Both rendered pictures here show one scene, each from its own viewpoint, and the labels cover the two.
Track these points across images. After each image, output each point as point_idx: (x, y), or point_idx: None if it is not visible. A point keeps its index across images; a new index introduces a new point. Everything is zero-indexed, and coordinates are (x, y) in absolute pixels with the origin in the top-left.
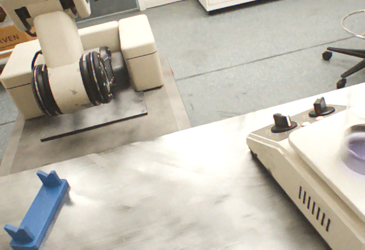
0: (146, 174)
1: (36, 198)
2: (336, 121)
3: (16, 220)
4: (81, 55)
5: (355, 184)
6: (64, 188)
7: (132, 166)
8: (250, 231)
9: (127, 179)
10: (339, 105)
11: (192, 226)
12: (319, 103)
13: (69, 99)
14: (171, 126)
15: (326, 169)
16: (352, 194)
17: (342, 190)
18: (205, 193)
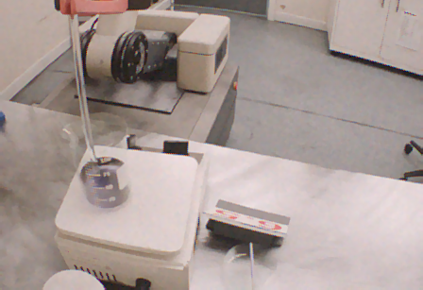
0: (40, 137)
1: None
2: (134, 157)
3: None
4: (126, 31)
5: (77, 199)
6: (0, 119)
7: (39, 127)
8: (52, 209)
9: (29, 133)
10: (200, 158)
11: (28, 183)
12: (168, 142)
13: (96, 66)
14: (181, 137)
15: (76, 180)
16: (66, 203)
17: (65, 196)
18: (55, 170)
